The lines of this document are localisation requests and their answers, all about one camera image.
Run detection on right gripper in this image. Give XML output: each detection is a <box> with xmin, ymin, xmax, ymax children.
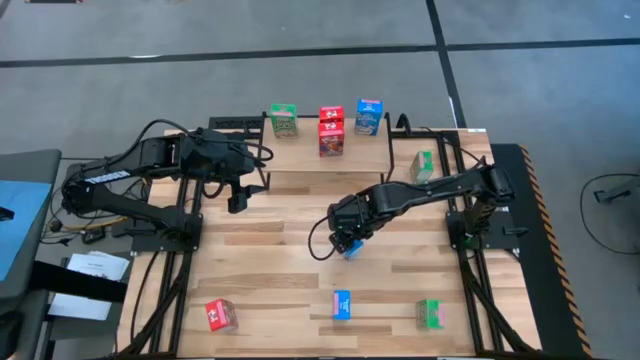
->
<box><xmin>327</xmin><ymin>194</ymin><xmax>381</xmax><ymax>257</ymax></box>

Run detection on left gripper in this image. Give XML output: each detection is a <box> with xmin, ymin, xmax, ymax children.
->
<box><xmin>197</xmin><ymin>132</ymin><xmax>267</xmax><ymax>215</ymax></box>

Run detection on blue Rice Krispies cereal box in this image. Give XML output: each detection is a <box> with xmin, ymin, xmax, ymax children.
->
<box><xmin>332</xmin><ymin>289</ymin><xmax>352</xmax><ymax>322</ymax></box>
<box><xmin>354</xmin><ymin>98</ymin><xmax>385</xmax><ymax>137</ymax></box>
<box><xmin>343</xmin><ymin>238</ymin><xmax>365</xmax><ymax>261</ymax></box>

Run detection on green Apple Jacks cereal box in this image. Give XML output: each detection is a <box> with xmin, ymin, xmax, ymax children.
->
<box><xmin>409</xmin><ymin>150</ymin><xmax>435</xmax><ymax>186</ymax></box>
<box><xmin>415</xmin><ymin>298</ymin><xmax>446</xmax><ymax>331</ymax></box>
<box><xmin>268</xmin><ymin>103</ymin><xmax>300</xmax><ymax>140</ymax></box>

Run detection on red Froot Loops cereal box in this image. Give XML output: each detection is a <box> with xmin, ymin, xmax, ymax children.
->
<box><xmin>204</xmin><ymin>298</ymin><xmax>240</xmax><ymax>333</ymax></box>
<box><xmin>317</xmin><ymin>121</ymin><xmax>346</xmax><ymax>159</ymax></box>
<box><xmin>318</xmin><ymin>105</ymin><xmax>346</xmax><ymax>125</ymax></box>

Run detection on small black power box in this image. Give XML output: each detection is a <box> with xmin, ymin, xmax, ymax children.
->
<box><xmin>81</xmin><ymin>227</ymin><xmax>107</xmax><ymax>245</ymax></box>

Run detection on white paper sheet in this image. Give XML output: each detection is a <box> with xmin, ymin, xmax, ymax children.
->
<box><xmin>66</xmin><ymin>251</ymin><xmax>131</xmax><ymax>282</ymax></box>
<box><xmin>47</xmin><ymin>291</ymin><xmax>114</xmax><ymax>322</ymax></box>

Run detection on black flat bar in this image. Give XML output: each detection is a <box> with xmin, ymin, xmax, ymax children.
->
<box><xmin>29</xmin><ymin>259</ymin><xmax>129</xmax><ymax>304</ymax></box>

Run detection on black mat with hazard stripes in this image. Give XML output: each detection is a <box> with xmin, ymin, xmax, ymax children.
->
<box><xmin>489</xmin><ymin>143</ymin><xmax>595</xmax><ymax>359</ymax></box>

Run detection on grey cart with blue top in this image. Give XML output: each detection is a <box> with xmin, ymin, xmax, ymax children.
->
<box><xmin>0</xmin><ymin>148</ymin><xmax>64</xmax><ymax>301</ymax></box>

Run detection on black floor stand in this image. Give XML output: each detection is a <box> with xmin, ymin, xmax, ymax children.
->
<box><xmin>592</xmin><ymin>174</ymin><xmax>640</xmax><ymax>205</ymax></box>

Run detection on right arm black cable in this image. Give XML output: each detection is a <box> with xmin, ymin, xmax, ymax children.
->
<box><xmin>307</xmin><ymin>214</ymin><xmax>341</xmax><ymax>262</ymax></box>

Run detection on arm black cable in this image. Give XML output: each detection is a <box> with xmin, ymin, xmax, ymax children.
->
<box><xmin>102</xmin><ymin>118</ymin><xmax>275</xmax><ymax>169</ymax></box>
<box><xmin>307</xmin><ymin>214</ymin><xmax>341</xmax><ymax>262</ymax></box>

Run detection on black aluminium frame rails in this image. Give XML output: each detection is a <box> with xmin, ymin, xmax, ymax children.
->
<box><xmin>117</xmin><ymin>172</ymin><xmax>206</xmax><ymax>359</ymax></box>
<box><xmin>437</xmin><ymin>128</ymin><xmax>541</xmax><ymax>359</ymax></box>

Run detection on wooden shelf black metal frame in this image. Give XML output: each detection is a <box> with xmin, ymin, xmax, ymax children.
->
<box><xmin>255</xmin><ymin>112</ymin><xmax>396</xmax><ymax>194</ymax></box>

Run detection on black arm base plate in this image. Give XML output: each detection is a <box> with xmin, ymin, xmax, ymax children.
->
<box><xmin>130</xmin><ymin>212</ymin><xmax>205</xmax><ymax>254</ymax></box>
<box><xmin>446</xmin><ymin>209</ymin><xmax>530</xmax><ymax>251</ymax></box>

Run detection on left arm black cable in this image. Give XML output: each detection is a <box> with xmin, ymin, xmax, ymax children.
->
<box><xmin>102</xmin><ymin>118</ymin><xmax>275</xmax><ymax>169</ymax></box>

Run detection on long black table cable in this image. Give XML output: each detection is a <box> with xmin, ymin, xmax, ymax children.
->
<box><xmin>129</xmin><ymin>251</ymin><xmax>161</xmax><ymax>346</ymax></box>

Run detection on yellow cable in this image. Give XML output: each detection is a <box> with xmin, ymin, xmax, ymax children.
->
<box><xmin>62</xmin><ymin>215</ymin><xmax>127</xmax><ymax>233</ymax></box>

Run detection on black floor cable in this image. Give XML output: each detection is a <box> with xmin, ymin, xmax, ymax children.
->
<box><xmin>579</xmin><ymin>172</ymin><xmax>640</xmax><ymax>257</ymax></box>

